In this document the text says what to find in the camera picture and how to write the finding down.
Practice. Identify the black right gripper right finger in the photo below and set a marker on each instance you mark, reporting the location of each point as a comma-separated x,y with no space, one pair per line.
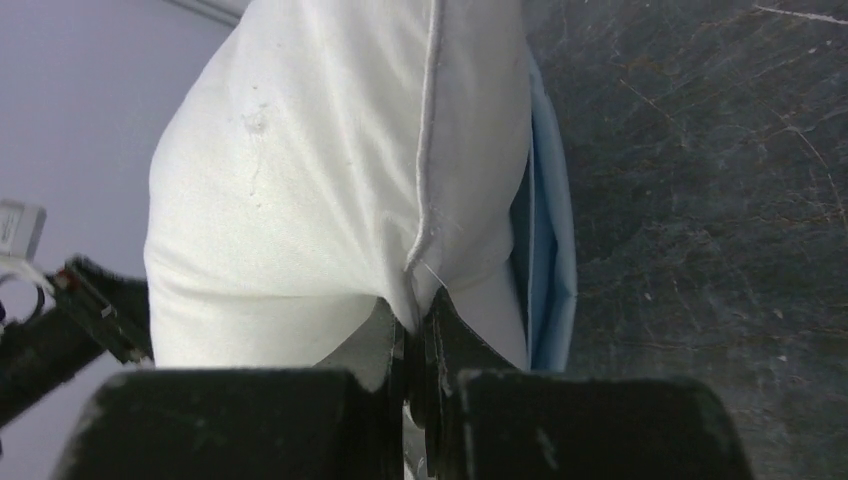
485,419

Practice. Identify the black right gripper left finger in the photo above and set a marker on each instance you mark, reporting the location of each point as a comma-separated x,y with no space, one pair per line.
340,419

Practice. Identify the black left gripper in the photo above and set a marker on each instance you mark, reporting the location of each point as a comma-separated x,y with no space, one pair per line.
96,311

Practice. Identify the light blue pillowcase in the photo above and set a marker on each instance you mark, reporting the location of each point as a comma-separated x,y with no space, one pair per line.
544,253

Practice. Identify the white pillow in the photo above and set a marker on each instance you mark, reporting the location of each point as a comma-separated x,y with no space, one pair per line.
331,155

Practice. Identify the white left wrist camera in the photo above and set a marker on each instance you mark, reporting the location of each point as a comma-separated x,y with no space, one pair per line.
22,225

